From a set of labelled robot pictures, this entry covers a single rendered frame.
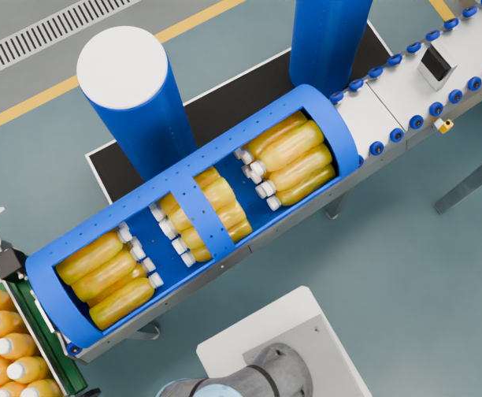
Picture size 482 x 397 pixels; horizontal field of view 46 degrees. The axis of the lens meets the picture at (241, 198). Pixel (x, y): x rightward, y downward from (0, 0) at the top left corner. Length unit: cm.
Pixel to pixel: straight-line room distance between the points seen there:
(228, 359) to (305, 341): 28
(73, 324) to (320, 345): 60
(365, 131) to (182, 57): 141
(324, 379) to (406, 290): 149
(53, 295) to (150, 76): 72
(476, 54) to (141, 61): 106
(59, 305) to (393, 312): 163
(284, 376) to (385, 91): 101
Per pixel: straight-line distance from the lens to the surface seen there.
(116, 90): 176
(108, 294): 160
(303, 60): 243
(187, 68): 293
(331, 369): 120
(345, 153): 149
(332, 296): 260
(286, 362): 122
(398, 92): 187
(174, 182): 143
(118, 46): 183
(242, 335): 142
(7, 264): 174
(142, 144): 200
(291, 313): 143
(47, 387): 162
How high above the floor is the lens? 257
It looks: 75 degrees down
